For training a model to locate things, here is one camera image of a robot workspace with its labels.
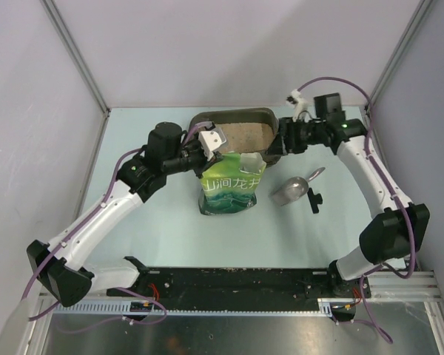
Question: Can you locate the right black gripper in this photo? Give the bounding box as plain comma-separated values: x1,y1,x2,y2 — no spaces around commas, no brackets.
265,117,326,156

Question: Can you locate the brown litter box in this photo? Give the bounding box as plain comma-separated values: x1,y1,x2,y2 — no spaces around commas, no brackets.
189,107,280,167

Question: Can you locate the metal scoop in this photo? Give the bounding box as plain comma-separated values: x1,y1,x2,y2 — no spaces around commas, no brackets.
270,166,326,206

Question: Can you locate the green litter bag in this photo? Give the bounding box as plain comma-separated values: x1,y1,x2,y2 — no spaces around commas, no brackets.
198,152,266,215

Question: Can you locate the black bag clip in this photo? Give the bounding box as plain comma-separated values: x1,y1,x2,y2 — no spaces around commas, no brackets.
307,188,323,214

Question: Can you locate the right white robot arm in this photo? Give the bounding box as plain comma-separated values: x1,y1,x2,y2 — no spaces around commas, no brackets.
266,89,430,297

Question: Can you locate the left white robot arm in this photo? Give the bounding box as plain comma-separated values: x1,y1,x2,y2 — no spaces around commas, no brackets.
27,122,226,307

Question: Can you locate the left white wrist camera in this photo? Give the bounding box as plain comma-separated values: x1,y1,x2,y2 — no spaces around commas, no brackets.
198,127,228,160

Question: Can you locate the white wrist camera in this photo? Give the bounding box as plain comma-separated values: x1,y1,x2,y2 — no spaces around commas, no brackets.
286,89,312,122
198,127,228,160

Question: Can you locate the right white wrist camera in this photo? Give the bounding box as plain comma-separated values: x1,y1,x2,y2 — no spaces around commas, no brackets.
286,89,312,122

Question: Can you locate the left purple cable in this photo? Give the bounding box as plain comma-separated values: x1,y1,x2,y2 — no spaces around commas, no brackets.
21,121,169,330

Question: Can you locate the purple cable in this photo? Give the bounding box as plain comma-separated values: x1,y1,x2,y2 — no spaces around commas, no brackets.
297,76,419,344
21,121,169,330

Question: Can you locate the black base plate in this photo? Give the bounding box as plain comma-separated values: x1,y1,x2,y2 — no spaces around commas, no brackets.
106,266,373,321

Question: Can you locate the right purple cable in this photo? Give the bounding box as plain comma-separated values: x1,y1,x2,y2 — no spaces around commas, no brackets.
297,76,419,344

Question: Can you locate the aluminium frame rail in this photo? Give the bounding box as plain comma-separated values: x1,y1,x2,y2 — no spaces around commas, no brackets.
368,271,442,302

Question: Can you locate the grey cable duct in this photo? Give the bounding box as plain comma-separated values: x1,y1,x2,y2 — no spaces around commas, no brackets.
55,298,332,317

